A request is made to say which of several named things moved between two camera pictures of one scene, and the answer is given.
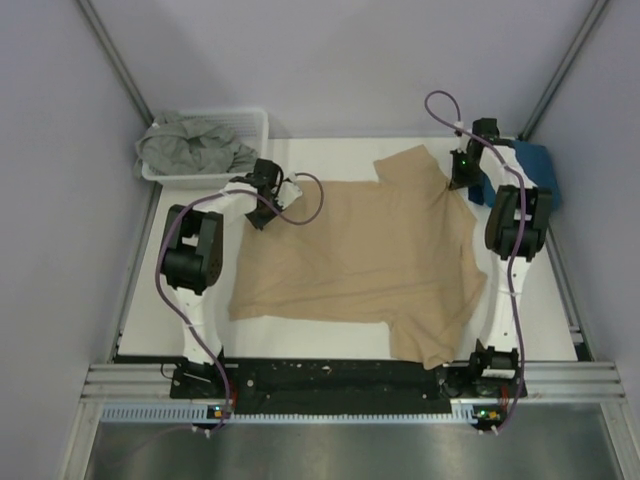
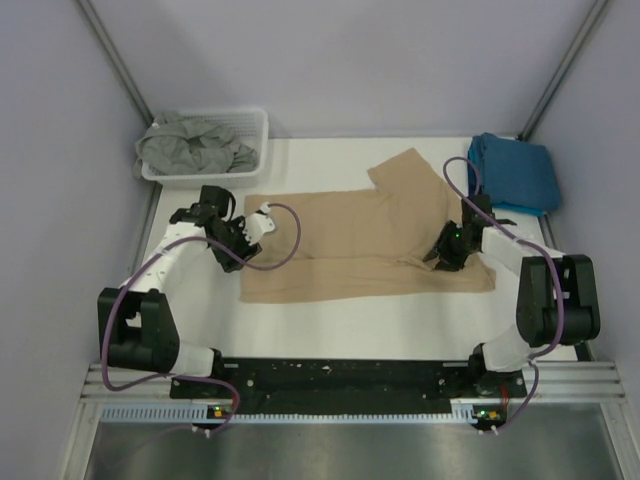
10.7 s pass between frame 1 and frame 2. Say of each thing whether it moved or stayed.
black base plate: stayed
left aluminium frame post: stayed
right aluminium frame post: stayed
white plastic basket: stayed
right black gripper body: moved
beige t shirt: moved
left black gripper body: moved
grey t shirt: stayed
